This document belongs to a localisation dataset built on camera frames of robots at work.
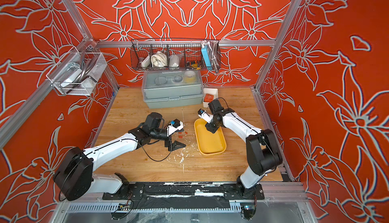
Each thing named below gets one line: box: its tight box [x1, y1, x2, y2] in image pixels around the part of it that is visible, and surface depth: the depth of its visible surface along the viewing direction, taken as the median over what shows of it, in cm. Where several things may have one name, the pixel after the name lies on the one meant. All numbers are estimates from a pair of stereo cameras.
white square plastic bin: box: [202, 88, 219, 108], surface depth 112 cm
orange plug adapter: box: [203, 93, 215, 103], surface depth 107 cm
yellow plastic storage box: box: [194, 118, 227, 156], surface depth 91 cm
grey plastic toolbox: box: [141, 69, 204, 109], surface depth 102 cm
